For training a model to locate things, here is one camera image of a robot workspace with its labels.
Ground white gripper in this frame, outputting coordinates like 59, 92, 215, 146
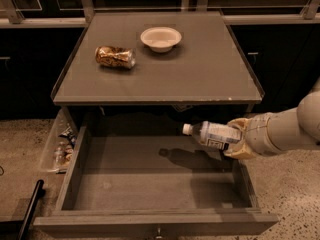
223, 113, 279, 160

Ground blue labelled plastic bottle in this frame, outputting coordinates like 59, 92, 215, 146
182, 121, 242, 150

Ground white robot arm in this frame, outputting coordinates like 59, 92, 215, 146
224, 79, 320, 159

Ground grey drawer cabinet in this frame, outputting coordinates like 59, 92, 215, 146
50, 11, 266, 138

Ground open grey top drawer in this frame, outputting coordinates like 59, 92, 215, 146
34, 113, 278, 238

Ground small metal drawer knob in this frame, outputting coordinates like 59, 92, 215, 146
154, 228, 163, 240

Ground white paper bowl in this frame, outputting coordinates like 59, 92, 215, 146
140, 27, 182, 53

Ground crushed gold drink can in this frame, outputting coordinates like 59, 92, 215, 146
95, 46, 136, 69

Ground clear plastic bin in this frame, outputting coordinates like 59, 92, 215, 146
39, 110, 72, 173

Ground snack packets in bin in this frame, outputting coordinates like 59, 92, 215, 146
53, 126, 77, 167

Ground black bar on floor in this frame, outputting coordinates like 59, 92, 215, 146
16, 179, 45, 240

